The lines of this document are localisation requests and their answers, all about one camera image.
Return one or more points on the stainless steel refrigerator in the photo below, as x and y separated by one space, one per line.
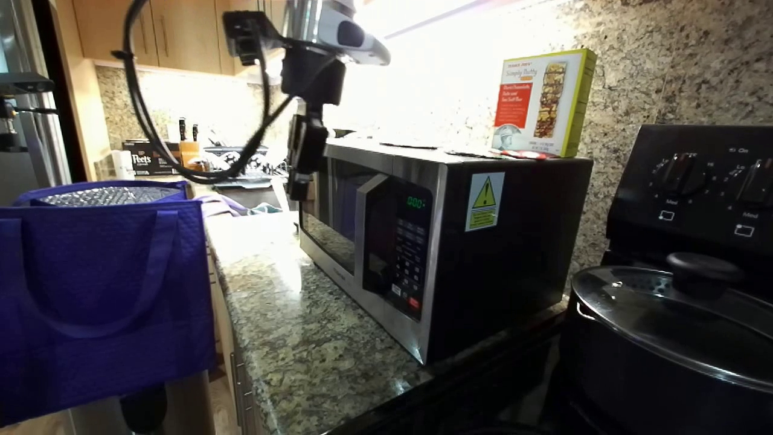
32 140

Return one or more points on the stainless steel microwave oven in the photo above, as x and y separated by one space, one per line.
442 249

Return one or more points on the wooden upper cabinets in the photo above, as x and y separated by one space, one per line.
180 35

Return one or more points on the black pot with glass lid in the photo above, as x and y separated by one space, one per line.
670 350

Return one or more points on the knife block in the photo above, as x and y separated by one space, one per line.
187 147

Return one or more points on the robot arm with camera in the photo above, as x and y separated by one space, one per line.
315 36

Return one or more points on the frozen food box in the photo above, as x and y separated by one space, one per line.
542 102

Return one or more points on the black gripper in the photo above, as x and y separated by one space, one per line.
304 147

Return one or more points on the blue reusable tote bag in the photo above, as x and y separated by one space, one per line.
105 292

